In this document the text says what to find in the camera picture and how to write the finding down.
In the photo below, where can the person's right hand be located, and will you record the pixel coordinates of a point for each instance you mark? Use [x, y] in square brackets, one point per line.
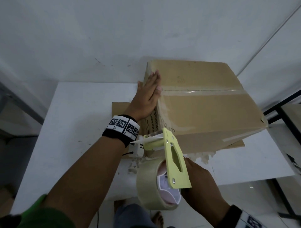
[204, 192]

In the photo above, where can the person's left hand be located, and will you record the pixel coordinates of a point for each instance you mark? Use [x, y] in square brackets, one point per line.
[145, 98]

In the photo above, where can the yellow white tape dispenser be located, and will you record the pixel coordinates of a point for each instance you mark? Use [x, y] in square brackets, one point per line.
[182, 182]

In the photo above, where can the clear tape roll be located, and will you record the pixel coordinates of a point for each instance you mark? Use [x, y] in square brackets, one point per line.
[145, 183]

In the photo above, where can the brown cardboard box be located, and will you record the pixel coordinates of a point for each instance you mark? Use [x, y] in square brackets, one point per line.
[207, 112]

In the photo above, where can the person's left forearm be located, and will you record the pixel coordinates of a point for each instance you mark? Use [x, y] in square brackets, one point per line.
[89, 176]

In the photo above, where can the person's foot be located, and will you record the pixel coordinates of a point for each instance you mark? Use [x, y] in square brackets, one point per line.
[157, 219]

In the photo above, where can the person's jeans leg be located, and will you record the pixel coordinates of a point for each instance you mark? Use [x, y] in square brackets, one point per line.
[131, 216]

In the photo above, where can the beige shelf board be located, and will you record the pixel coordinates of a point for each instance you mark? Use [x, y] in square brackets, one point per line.
[294, 115]
[282, 141]

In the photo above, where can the black metal shelf rack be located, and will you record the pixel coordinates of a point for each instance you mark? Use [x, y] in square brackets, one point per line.
[285, 119]

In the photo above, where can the grey metal shelf rack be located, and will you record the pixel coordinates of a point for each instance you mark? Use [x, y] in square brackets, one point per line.
[21, 103]

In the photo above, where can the green shirt sleeve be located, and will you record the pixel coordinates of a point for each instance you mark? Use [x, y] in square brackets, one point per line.
[47, 218]

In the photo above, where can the small brown carton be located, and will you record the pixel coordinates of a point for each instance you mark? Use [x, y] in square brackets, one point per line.
[5, 199]

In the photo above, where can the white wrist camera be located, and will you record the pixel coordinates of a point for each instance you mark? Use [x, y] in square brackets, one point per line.
[136, 150]

